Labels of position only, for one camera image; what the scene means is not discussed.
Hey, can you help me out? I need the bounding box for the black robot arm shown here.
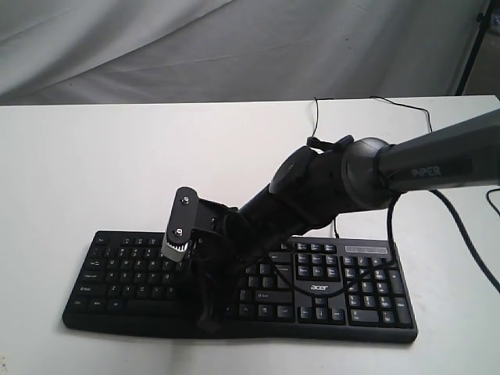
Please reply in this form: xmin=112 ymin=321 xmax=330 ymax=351
xmin=162 ymin=111 xmax=499 ymax=343

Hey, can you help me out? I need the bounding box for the grey backdrop cloth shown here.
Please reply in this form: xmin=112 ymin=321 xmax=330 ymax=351
xmin=1 ymin=1 xmax=488 ymax=105

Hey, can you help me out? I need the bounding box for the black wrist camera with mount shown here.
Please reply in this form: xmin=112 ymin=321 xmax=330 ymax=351
xmin=161 ymin=187 xmax=232 ymax=263

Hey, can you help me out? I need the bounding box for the black acer keyboard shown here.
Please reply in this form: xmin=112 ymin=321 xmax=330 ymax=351
xmin=62 ymin=231 xmax=418 ymax=344

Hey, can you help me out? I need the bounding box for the black stand pole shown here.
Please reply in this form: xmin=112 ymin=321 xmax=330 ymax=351
xmin=454 ymin=0 xmax=495 ymax=96

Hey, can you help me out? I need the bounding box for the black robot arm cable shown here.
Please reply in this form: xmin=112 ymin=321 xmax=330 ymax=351
xmin=234 ymin=187 xmax=500 ymax=304

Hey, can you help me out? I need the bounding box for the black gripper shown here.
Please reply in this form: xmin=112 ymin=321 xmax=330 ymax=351
xmin=183 ymin=214 xmax=266 ymax=332

